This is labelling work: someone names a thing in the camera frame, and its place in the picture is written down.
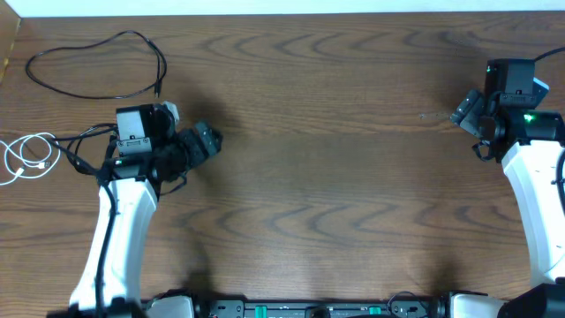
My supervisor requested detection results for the long black cable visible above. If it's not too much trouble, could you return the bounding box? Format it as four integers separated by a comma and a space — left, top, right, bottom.
24, 29, 168, 101

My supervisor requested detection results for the white USB cable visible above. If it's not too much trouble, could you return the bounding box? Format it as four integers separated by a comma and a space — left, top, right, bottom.
0, 132, 62, 186

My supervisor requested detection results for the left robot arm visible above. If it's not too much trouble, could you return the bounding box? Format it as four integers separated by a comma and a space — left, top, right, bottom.
53, 102, 222, 317

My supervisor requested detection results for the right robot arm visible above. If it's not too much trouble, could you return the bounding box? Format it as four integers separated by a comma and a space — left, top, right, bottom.
430, 58, 564, 317

